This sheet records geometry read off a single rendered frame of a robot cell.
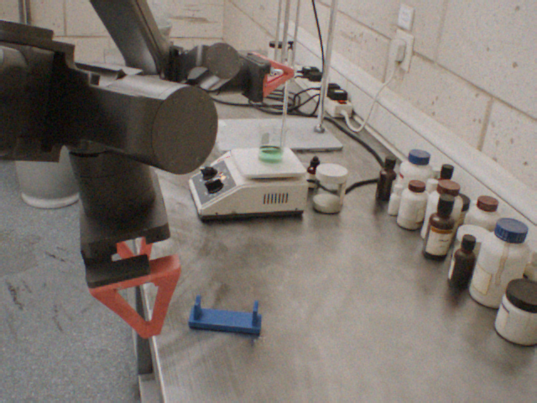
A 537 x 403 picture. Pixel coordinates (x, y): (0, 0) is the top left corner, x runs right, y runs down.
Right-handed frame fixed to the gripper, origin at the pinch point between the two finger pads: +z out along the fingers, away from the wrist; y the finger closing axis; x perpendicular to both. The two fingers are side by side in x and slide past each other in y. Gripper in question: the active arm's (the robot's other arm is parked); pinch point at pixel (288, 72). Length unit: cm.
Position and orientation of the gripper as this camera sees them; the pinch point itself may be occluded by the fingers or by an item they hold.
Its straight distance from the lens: 110.6
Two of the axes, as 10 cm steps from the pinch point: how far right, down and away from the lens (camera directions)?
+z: 8.6, -1.6, 4.8
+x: -0.8, 8.9, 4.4
